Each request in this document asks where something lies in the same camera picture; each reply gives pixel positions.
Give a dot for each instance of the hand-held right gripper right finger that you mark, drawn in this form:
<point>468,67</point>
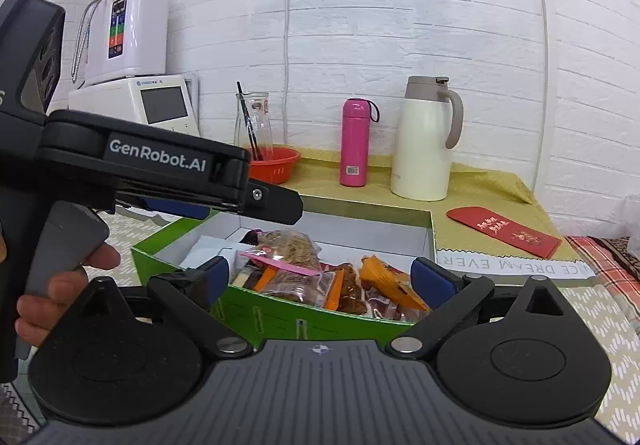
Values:
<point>432,280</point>

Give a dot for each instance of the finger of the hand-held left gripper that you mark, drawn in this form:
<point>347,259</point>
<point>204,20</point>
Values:
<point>277,202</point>
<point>175,209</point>

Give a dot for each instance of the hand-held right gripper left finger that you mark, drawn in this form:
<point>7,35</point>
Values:
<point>215,282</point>

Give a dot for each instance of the yellow brown snack packet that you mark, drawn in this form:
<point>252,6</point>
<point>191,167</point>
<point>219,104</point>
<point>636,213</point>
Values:
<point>387,280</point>

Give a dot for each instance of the clear pink-edged seed packet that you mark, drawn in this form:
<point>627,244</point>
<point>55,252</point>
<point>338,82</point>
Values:
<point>287,247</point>

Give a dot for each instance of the clear red date packet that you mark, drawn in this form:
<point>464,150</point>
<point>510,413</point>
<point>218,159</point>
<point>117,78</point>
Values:
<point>382,305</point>

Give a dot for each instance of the green cardboard box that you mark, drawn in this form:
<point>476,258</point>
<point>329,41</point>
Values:
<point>280,320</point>

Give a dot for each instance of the orange-edged brown snack packet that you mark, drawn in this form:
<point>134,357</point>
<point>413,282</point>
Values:
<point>300,285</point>

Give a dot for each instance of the person's left hand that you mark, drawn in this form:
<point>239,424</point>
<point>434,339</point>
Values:
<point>55,305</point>

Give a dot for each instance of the red plastic basket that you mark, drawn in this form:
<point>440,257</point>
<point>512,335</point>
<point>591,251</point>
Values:
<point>277,165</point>

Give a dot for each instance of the white appliance with screen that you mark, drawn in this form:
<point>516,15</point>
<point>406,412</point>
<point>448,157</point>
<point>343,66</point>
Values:
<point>150,105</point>

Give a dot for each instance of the glass carafe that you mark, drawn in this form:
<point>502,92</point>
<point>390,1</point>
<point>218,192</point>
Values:
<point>255,125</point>

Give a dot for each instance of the black straw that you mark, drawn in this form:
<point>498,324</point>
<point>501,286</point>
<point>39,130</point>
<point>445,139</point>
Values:
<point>249,122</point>

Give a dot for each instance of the red envelope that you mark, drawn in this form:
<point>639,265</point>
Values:
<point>502,230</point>

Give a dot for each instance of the pink thermos bottle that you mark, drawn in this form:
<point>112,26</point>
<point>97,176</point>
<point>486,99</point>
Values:
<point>355,142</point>

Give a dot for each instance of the yellow tablecloth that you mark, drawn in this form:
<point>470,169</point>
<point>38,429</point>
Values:
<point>480,185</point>

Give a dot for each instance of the tall white water purifier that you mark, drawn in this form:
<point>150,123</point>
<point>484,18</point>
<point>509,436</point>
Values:
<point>127,32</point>

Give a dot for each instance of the white thermos jug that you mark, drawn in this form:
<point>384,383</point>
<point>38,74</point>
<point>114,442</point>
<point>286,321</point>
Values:
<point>425,140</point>

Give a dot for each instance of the patterned table mat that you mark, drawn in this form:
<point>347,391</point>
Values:
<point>600,325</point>

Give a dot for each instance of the plaid cloth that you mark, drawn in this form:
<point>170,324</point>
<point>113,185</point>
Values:
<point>607,260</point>

